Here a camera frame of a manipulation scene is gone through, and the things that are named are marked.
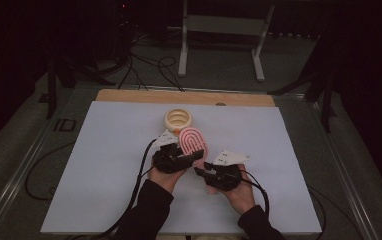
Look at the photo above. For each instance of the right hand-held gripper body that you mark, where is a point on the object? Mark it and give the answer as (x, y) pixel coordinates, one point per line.
(224, 176)

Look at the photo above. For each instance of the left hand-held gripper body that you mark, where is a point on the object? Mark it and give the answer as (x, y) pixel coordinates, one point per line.
(169, 156)

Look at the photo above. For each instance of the pink hair brush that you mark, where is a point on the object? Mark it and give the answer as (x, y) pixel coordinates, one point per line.
(194, 141)

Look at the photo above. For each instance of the cream ribbed cup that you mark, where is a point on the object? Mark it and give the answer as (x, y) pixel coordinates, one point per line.
(178, 120)

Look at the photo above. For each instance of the person's left hand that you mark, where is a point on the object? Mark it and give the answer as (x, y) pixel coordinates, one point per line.
(165, 180)

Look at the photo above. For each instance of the person's right hand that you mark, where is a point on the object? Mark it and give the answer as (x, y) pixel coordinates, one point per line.
(242, 196)

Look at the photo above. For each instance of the pale blue table mat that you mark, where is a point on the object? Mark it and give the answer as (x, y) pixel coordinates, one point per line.
(105, 186)

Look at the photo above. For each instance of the black stand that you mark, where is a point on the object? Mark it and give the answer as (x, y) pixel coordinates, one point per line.
(325, 100)
(50, 86)

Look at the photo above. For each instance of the white metal stand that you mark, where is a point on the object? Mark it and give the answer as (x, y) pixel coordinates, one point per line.
(224, 25)

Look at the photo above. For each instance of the dark equipment with red light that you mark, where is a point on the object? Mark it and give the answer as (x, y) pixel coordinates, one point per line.
(123, 20)

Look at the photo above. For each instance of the black floor bracket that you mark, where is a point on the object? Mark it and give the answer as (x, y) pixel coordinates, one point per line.
(65, 125)

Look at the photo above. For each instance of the aluminium frame rail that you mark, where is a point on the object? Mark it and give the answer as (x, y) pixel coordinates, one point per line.
(15, 176)
(345, 180)

